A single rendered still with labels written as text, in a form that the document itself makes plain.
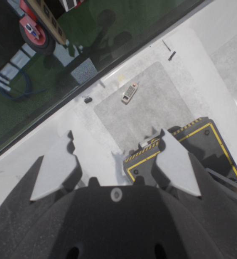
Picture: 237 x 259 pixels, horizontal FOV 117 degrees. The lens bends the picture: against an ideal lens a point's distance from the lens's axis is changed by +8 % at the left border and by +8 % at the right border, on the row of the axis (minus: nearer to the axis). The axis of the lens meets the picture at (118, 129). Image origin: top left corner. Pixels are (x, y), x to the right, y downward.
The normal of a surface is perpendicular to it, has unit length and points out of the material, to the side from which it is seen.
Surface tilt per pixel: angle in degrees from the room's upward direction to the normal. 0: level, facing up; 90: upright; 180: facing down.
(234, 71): 0
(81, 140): 12
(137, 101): 0
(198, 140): 0
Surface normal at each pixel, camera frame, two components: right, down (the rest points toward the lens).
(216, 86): 0.19, -0.07
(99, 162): -0.18, 0.18
